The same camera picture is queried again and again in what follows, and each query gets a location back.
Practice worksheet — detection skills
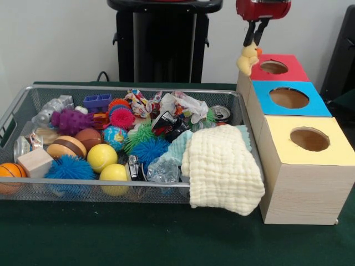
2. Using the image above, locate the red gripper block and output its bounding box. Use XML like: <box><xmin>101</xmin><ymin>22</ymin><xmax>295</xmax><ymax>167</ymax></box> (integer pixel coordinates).
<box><xmin>235</xmin><ymin>0</ymin><xmax>292</xmax><ymax>48</ymax></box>

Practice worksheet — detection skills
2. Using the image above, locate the small yellow plush duck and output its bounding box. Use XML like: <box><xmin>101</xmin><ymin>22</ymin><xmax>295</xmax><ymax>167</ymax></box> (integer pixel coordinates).
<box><xmin>236</xmin><ymin>44</ymin><xmax>263</xmax><ymax>75</ymax></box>

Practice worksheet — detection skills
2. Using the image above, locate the light blue muslin cloth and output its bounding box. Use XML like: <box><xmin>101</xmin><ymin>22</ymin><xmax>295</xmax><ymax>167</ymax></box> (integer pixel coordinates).
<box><xmin>159</xmin><ymin>124</ymin><xmax>252</xmax><ymax>161</ymax></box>

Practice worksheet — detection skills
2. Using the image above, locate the cream muslin cloth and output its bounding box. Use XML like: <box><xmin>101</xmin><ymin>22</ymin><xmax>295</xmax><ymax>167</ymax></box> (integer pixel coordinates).
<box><xmin>180</xmin><ymin>124</ymin><xmax>266</xmax><ymax>216</ymax></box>

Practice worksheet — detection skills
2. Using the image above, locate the wooden box with three holes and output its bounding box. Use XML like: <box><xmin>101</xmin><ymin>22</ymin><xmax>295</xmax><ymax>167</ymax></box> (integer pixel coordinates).
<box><xmin>236</xmin><ymin>54</ymin><xmax>355</xmax><ymax>225</ymax></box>

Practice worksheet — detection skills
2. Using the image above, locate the black chair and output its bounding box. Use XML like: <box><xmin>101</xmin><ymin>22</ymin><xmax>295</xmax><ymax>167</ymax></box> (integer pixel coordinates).
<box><xmin>320</xmin><ymin>4</ymin><xmax>355</xmax><ymax>111</ymax></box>

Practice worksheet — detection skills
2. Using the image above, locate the purple toy brick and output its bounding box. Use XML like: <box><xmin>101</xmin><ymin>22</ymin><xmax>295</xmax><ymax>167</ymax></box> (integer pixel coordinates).
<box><xmin>83</xmin><ymin>93</ymin><xmax>113</xmax><ymax>110</ymax></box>

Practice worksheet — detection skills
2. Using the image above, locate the globe print ball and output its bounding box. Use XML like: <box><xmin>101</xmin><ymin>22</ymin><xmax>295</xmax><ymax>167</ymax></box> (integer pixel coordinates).
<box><xmin>102</xmin><ymin>126</ymin><xmax>129</xmax><ymax>152</ymax></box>

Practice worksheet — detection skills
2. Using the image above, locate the yellow foam ball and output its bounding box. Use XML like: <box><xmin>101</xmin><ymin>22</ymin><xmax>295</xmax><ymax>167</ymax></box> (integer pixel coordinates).
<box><xmin>87</xmin><ymin>143</ymin><xmax>118</xmax><ymax>174</ymax></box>
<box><xmin>99</xmin><ymin>163</ymin><xmax>131</xmax><ymax>197</ymax></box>

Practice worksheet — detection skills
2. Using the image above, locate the purple spiky rubber ball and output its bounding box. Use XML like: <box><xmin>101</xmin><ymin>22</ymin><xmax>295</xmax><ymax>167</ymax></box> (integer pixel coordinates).
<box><xmin>50</xmin><ymin>108</ymin><xmax>95</xmax><ymax>136</ymax></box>

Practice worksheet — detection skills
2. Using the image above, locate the toy hamburger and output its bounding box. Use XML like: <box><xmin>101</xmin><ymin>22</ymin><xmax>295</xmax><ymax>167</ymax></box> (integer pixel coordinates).
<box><xmin>46</xmin><ymin>135</ymin><xmax>88</xmax><ymax>160</ymax></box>

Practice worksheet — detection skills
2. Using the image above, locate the blue spiky rubber ball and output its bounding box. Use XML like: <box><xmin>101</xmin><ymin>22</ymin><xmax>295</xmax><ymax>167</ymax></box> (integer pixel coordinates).
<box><xmin>43</xmin><ymin>154</ymin><xmax>97</xmax><ymax>181</ymax></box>

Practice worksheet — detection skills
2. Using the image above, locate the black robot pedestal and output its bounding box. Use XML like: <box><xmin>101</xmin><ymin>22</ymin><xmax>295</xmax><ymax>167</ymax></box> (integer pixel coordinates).
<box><xmin>106</xmin><ymin>0</ymin><xmax>224</xmax><ymax>83</ymax></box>

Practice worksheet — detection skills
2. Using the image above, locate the shallow wire mesh bin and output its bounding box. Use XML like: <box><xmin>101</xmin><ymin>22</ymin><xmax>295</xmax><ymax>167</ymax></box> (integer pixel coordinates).
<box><xmin>0</xmin><ymin>85</ymin><xmax>264</xmax><ymax>206</ymax></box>

